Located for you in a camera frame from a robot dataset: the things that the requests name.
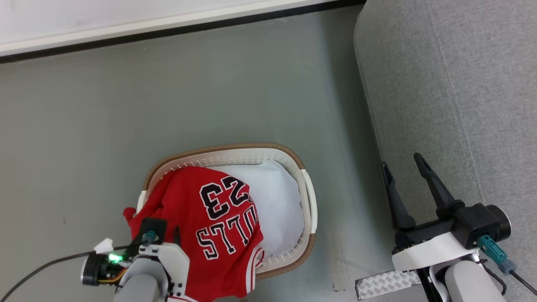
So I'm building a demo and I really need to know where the white cable tag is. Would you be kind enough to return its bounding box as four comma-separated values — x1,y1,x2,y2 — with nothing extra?
93,238,115,255

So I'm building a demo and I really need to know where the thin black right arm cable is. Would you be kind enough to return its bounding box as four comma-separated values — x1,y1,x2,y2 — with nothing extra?
510,268,537,296

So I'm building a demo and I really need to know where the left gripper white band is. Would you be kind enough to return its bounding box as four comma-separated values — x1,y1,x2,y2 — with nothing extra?
138,226,190,297

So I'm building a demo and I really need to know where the grey patterned tape strip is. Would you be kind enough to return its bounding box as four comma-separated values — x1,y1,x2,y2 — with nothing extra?
355,270,421,300

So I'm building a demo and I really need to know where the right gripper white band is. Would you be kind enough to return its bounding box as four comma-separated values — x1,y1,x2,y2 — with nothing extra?
381,153,480,272

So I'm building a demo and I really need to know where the white basket with brown rim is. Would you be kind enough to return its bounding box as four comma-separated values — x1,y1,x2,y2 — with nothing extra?
136,143,318,281

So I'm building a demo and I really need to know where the white baseboard strip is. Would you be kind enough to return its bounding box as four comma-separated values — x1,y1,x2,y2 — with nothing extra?
0,0,340,57

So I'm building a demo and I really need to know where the grey fabric sofa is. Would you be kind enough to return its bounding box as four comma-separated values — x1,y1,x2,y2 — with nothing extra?
354,0,537,302

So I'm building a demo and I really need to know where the red number 23 jersey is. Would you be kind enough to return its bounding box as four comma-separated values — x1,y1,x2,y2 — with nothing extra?
123,166,266,302

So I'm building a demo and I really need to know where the teal right cable connector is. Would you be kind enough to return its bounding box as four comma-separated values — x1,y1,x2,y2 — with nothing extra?
477,235,517,275

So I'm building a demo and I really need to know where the white cloth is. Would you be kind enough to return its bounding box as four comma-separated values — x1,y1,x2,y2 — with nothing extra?
210,159,305,258

